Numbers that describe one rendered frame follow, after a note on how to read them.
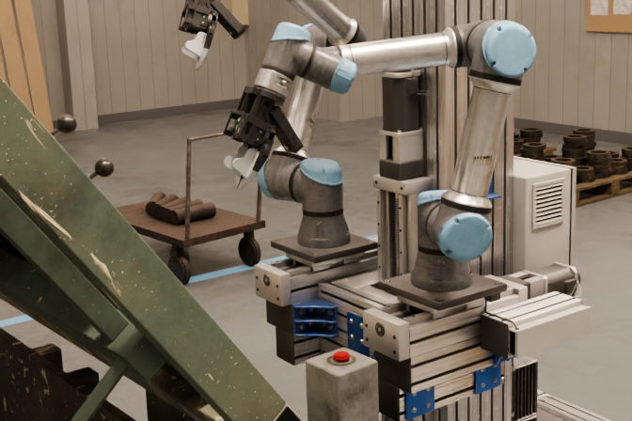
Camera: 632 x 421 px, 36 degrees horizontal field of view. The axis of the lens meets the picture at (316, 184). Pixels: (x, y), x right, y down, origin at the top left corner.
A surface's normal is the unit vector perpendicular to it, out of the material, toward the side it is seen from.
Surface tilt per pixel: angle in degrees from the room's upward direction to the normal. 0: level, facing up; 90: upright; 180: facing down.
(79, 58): 90
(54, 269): 90
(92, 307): 90
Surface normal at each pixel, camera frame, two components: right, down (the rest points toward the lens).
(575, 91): -0.82, 0.15
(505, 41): 0.20, 0.07
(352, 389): 0.63, 0.15
